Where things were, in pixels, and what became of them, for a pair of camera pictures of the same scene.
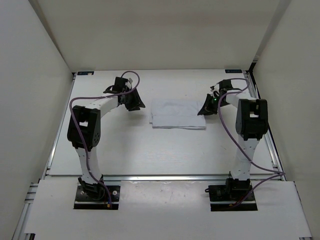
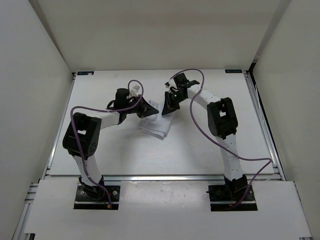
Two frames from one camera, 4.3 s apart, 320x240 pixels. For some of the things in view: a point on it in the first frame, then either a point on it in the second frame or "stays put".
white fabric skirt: x=176 y=113 → x=156 y=125
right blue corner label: x=233 y=71 stays put
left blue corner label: x=85 y=73 stays put
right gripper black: x=207 y=109 → x=168 y=106
